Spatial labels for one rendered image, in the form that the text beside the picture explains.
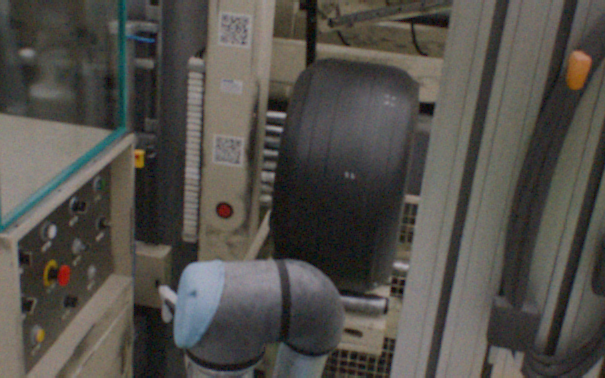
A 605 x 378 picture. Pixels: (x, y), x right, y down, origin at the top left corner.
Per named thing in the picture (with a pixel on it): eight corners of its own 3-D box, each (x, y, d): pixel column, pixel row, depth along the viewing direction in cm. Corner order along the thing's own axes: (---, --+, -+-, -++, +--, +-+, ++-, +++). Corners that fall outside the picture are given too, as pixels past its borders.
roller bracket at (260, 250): (232, 310, 190) (234, 275, 186) (266, 239, 226) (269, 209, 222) (245, 312, 189) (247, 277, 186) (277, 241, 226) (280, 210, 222)
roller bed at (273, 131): (235, 202, 235) (241, 109, 223) (246, 184, 249) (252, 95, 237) (299, 213, 233) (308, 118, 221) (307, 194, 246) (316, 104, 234)
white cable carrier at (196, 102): (182, 240, 199) (188, 58, 180) (188, 232, 204) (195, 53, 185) (199, 243, 199) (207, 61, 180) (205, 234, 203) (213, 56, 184)
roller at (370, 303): (245, 295, 192) (247, 279, 190) (250, 286, 196) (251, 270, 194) (386, 319, 188) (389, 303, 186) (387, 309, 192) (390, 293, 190)
